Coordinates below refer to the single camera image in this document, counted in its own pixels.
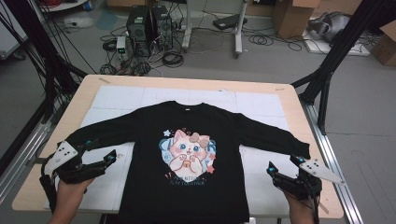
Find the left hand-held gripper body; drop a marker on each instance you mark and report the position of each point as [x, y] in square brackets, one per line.
[60, 157]

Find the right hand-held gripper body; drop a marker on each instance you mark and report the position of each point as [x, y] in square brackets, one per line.
[320, 172]

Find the black long-sleeve cat-print shirt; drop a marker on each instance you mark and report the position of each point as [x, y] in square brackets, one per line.
[149, 140]

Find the person's left hand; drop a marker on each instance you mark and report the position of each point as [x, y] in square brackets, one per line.
[68, 199]

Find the person's right hand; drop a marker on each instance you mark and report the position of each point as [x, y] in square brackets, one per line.
[300, 211]

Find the small silver power supply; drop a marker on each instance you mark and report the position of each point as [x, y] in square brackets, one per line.
[121, 46]

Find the white floor board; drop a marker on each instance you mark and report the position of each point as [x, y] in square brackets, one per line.
[358, 49]

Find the black computer tower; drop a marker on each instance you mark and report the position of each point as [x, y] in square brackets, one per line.
[162, 28]
[138, 26]

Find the white cabinet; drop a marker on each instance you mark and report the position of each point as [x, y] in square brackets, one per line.
[9, 34]

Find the grey bag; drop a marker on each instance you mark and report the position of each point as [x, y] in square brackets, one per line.
[331, 26]

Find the white round table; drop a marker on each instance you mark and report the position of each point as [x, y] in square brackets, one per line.
[62, 4]

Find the tall cardboard box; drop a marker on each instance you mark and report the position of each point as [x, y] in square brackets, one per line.
[292, 18]

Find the white metal stand leg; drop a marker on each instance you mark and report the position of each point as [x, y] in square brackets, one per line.
[186, 28]
[239, 31]

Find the flat black box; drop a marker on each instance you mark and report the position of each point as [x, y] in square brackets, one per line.
[229, 21]

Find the aluminium rail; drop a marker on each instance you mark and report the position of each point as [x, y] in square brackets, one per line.
[330, 155]
[25, 155]

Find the black metal frame strut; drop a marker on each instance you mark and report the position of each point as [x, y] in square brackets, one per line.
[342, 46]

